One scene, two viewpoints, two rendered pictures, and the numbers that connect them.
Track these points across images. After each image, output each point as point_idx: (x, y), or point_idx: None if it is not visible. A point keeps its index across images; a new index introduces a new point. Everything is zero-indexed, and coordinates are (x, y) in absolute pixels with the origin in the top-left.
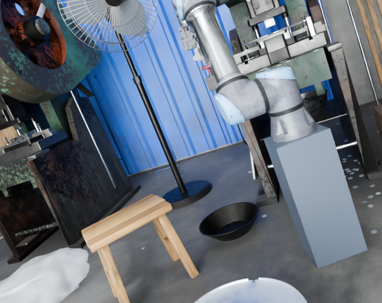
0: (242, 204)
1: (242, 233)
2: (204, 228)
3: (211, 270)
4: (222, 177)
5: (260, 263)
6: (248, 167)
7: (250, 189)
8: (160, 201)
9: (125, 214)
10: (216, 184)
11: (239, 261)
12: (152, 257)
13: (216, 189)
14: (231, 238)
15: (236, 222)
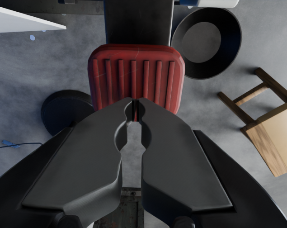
0: (176, 31)
1: (225, 29)
2: (199, 74)
3: (261, 56)
4: (33, 80)
5: (282, 5)
6: (10, 41)
7: (98, 31)
8: None
9: None
10: (56, 86)
11: (265, 29)
12: (202, 119)
13: (73, 82)
14: (225, 41)
15: (185, 42)
